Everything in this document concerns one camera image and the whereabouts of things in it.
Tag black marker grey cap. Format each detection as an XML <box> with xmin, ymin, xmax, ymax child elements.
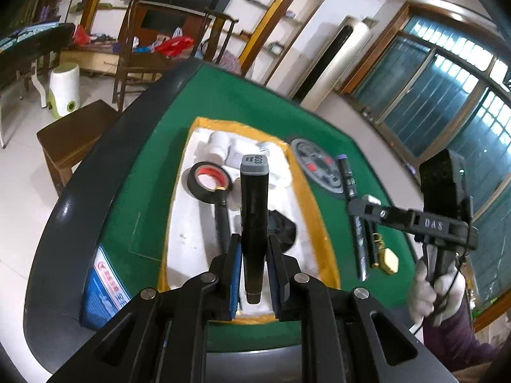
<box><xmin>240</xmin><ymin>154</ymin><xmax>269</xmax><ymax>304</ymax></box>

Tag black marker yellow cap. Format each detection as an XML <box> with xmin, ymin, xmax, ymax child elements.
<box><xmin>214</xmin><ymin>187</ymin><xmax>231</xmax><ymax>253</ymax></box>

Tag white pill bottle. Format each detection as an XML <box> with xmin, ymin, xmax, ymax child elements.
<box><xmin>362</xmin><ymin>195</ymin><xmax>381</xmax><ymax>206</ymax></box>

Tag purple sleeved right forearm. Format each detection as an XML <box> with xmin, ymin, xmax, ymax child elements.
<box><xmin>423</xmin><ymin>299</ymin><xmax>500</xmax><ymax>372</ymax></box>

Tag white gloved right hand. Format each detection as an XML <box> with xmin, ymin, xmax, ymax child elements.
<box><xmin>408</xmin><ymin>258</ymin><xmax>466</xmax><ymax>325</ymax></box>

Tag black crumpled bag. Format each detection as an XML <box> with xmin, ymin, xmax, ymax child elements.
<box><xmin>268</xmin><ymin>210</ymin><xmax>297</xmax><ymax>252</ymax></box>

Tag cream yellow tape measure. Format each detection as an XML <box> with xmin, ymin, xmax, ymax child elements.
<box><xmin>378</xmin><ymin>247</ymin><xmax>399</xmax><ymax>275</ymax></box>

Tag black pen on table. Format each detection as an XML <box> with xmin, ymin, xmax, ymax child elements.
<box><xmin>365</xmin><ymin>221</ymin><xmax>378</xmax><ymax>269</ymax></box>

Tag black marker purple cap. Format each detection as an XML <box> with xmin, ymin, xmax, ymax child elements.
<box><xmin>337</xmin><ymin>154</ymin><xmax>368</xmax><ymax>282</ymax></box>

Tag yellow-rimmed white tray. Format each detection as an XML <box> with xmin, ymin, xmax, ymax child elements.
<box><xmin>156</xmin><ymin>116</ymin><xmax>342</xmax><ymax>325</ymax></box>

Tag black electrical tape roll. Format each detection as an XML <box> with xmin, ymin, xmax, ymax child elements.
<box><xmin>186</xmin><ymin>161</ymin><xmax>233</xmax><ymax>204</ymax></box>

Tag round centre dice panel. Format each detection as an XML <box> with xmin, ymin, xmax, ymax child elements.
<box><xmin>291</xmin><ymin>138</ymin><xmax>344</xmax><ymax>195</ymax></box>

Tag white bottle in tray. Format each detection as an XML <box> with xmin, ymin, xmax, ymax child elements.
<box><xmin>257</xmin><ymin>142</ymin><xmax>286</xmax><ymax>189</ymax></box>
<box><xmin>206</xmin><ymin>131</ymin><xmax>230</xmax><ymax>166</ymax></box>

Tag blue white label sticker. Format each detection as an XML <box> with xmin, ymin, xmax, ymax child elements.
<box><xmin>80</xmin><ymin>245</ymin><xmax>132</xmax><ymax>330</ymax></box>

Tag white box in tray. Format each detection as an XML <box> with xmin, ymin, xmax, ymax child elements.
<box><xmin>225</xmin><ymin>138</ymin><xmax>250</xmax><ymax>169</ymax></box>

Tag green mahjong table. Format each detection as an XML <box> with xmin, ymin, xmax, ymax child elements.
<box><xmin>23</xmin><ymin>61</ymin><xmax>401</xmax><ymax>372</ymax></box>

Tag tall standing air conditioner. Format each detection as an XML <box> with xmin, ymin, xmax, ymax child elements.
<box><xmin>289</xmin><ymin>16</ymin><xmax>378</xmax><ymax>112</ymax></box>

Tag brown wooden side stool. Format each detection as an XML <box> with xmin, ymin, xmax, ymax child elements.
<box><xmin>36</xmin><ymin>100</ymin><xmax>119</xmax><ymax>195</ymax></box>

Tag red plastic bag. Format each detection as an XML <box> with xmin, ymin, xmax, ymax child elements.
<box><xmin>154</xmin><ymin>35</ymin><xmax>195</xmax><ymax>57</ymax></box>

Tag white green stool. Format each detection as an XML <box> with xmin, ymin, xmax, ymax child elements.
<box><xmin>48</xmin><ymin>63</ymin><xmax>80</xmax><ymax>119</ymax></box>

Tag wooden chair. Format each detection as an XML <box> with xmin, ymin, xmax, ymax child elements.
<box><xmin>112</xmin><ymin>0</ymin><xmax>239</xmax><ymax>112</ymax></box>

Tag window with wooden frame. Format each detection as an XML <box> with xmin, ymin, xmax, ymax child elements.
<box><xmin>340</xmin><ymin>3</ymin><xmax>510</xmax><ymax>312</ymax></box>

